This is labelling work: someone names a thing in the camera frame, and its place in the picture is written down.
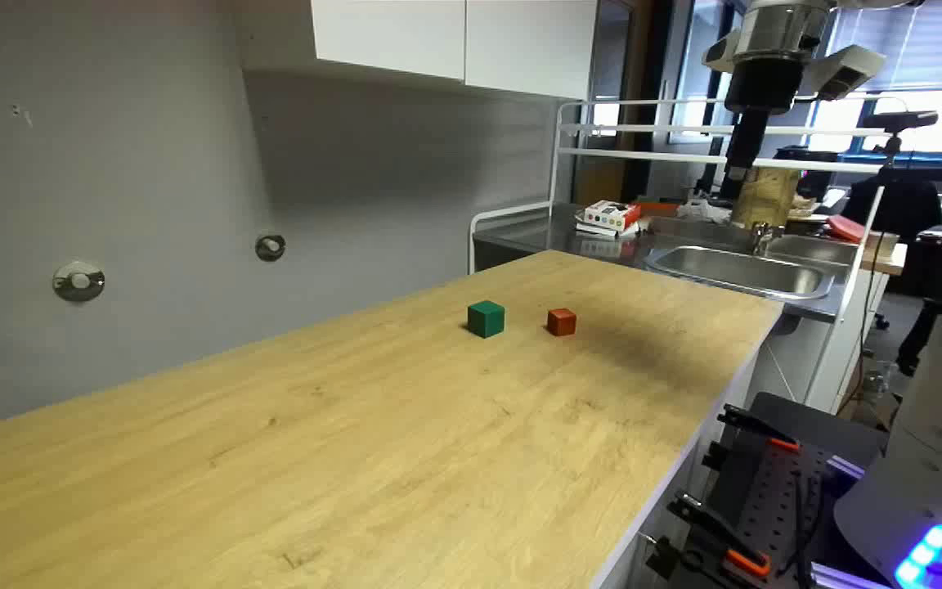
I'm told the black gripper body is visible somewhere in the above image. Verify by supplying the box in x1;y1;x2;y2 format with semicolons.
723;53;807;115

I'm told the orange block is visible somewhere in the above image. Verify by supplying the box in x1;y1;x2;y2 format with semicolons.
543;305;580;341

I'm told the green block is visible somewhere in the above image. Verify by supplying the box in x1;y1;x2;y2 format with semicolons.
464;296;507;341

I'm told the brown paper bag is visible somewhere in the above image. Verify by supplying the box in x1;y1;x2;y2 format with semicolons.
728;161;807;234

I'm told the stainless steel sink unit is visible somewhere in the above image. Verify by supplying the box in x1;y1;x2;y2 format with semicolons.
475;204;908;319

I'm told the red object by sink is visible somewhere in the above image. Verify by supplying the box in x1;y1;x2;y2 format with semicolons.
821;211;870;246

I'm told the white card game box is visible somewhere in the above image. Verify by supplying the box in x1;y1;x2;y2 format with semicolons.
575;197;652;240

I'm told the black office chair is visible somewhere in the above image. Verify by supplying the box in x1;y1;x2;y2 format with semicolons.
841;165;942;246

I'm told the black orange clamp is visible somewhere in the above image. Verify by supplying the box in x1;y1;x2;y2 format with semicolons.
714;401;807;457
643;492;783;589

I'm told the black mounting plate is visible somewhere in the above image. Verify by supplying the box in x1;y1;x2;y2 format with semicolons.
683;388;891;589

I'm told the white metal rack frame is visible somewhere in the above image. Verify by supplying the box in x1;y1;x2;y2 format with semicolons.
468;94;891;417

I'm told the black camera on tripod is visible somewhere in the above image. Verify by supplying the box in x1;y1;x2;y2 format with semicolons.
857;105;942;161

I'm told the small round wall knob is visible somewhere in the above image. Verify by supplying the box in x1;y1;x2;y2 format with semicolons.
253;233;289;266

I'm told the large round wall fixture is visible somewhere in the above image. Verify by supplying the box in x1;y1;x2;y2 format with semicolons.
49;257;109;305

